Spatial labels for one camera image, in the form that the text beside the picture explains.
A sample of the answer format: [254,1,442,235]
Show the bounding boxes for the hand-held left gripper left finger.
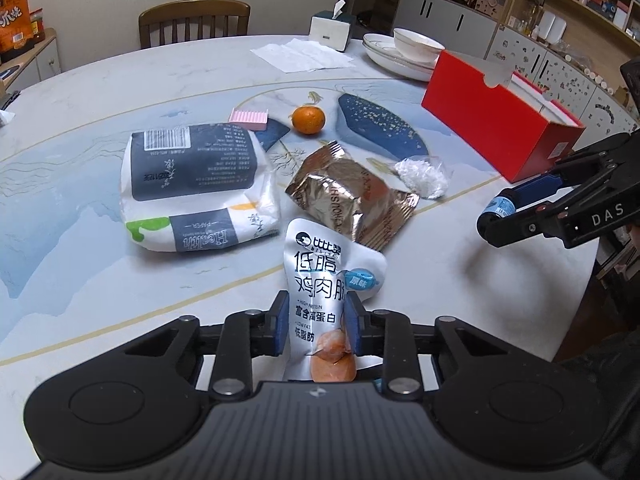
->
[122,291,293,401]

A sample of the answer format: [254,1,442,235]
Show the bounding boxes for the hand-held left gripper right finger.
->
[342,291,506,396]

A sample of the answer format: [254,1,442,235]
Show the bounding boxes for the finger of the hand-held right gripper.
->
[550,132,640,193]
[476,195,640,249]

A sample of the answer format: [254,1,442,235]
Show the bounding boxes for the small blue label bottle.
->
[492,172,576,218]

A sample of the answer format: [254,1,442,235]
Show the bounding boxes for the white snack pouch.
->
[282,217,388,383]

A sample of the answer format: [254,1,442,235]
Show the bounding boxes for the gold foil snack packet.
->
[285,141,420,252]

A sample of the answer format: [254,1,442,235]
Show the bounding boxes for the red cardboard box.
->
[421,50,587,184]

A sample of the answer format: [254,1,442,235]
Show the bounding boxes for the clear bag of white granules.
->
[394,156,451,200]

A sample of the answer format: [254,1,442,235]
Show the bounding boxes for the white tissue pack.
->
[119,126,281,253]

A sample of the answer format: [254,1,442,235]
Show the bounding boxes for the wooden shelf unit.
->
[492,0,640,131]

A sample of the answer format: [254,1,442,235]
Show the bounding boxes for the orange tangerine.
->
[290,104,326,136]

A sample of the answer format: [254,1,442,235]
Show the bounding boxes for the pink ribbed soap dish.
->
[228,108,269,132]

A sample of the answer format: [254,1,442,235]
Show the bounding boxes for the white plate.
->
[362,33,441,70]
[362,44,436,82]

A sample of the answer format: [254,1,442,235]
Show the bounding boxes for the white gold-rimmed bowl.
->
[392,27,446,64]

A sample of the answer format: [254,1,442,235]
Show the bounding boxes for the white paper napkins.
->
[250,41,357,73]

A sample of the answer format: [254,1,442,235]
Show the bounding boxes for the white green tissue box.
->
[309,0,357,52]

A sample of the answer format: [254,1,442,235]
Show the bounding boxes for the wooden chair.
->
[138,0,252,50]

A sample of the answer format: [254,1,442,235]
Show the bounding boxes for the low white cabinet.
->
[0,27,63,106]

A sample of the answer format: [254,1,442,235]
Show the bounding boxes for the orange snack bag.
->
[0,0,32,53]

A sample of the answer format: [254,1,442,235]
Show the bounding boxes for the white cabinet with black handles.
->
[397,0,503,58]

